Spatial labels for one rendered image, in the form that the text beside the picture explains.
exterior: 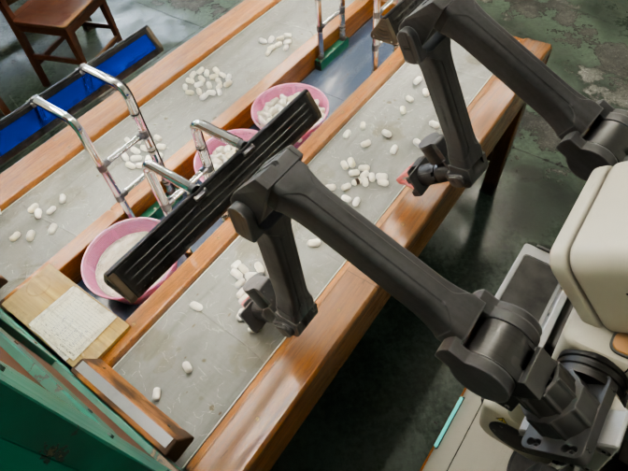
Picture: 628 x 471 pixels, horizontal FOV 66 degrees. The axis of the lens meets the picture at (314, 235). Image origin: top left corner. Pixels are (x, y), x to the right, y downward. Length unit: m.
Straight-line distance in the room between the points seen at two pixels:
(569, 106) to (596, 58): 2.63
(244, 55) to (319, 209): 1.46
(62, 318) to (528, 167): 2.17
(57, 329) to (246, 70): 1.13
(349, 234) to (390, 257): 0.06
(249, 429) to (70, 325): 0.52
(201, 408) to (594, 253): 0.86
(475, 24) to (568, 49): 2.67
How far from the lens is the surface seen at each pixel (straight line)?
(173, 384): 1.22
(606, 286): 0.67
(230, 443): 1.12
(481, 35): 0.90
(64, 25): 3.18
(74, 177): 1.74
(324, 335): 1.17
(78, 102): 1.44
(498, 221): 2.41
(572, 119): 0.91
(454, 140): 1.12
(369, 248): 0.61
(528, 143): 2.81
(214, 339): 1.24
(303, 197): 0.62
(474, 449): 1.63
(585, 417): 0.69
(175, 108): 1.84
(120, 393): 1.12
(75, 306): 1.37
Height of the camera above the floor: 1.83
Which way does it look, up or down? 54 degrees down
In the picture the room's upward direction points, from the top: 6 degrees counter-clockwise
